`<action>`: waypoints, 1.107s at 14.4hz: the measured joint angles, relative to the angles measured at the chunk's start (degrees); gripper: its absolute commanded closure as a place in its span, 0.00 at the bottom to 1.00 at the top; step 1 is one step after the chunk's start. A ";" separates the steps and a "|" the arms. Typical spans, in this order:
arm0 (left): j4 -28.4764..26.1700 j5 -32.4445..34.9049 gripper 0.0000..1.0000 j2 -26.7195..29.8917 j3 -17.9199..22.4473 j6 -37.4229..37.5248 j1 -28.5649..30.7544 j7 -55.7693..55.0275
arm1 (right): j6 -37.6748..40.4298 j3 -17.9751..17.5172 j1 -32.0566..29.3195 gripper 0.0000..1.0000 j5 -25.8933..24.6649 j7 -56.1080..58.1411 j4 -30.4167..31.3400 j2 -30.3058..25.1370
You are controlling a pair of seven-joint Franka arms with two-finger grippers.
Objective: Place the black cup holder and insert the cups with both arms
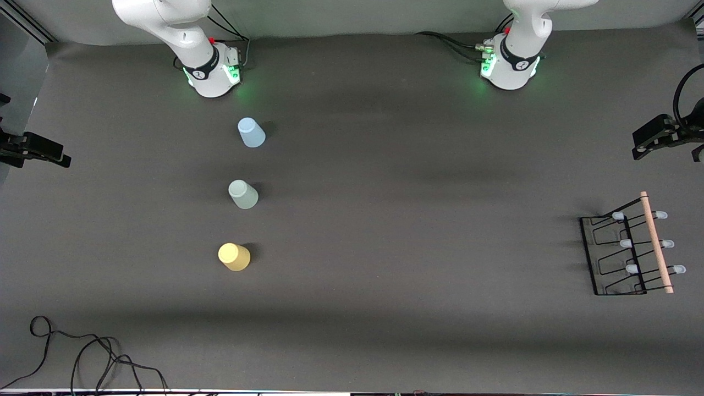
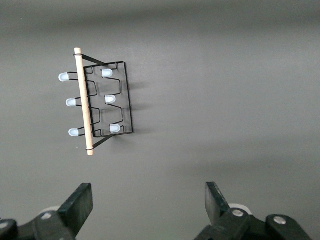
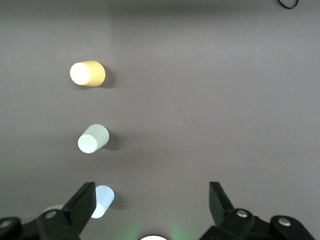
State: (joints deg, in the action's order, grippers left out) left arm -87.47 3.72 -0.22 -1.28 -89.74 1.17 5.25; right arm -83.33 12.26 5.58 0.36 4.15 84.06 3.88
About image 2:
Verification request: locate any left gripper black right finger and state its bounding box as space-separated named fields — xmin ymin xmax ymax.
xmin=193 ymin=181 xmax=312 ymax=240

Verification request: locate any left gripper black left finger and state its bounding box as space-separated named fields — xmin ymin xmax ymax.
xmin=0 ymin=183 xmax=94 ymax=240

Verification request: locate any black wire cup holder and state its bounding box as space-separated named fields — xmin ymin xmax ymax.
xmin=58 ymin=47 xmax=135 ymax=157

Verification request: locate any dark grey table mat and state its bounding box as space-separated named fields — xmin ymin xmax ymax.
xmin=0 ymin=0 xmax=320 ymax=240

